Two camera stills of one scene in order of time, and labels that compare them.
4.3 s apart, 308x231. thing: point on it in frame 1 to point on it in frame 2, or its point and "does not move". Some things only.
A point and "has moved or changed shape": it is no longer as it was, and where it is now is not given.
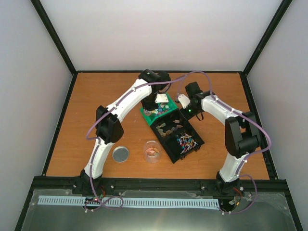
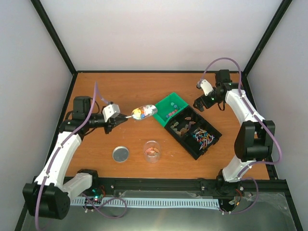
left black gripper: [149, 108] to [113, 123]
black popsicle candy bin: [172, 125] to [186, 125]
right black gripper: [187, 117] to [200, 106]
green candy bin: [164, 109] has moved or changed shape
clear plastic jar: [152, 150] does not move
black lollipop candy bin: [182, 147] to [200, 141]
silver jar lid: [120, 154] does not move
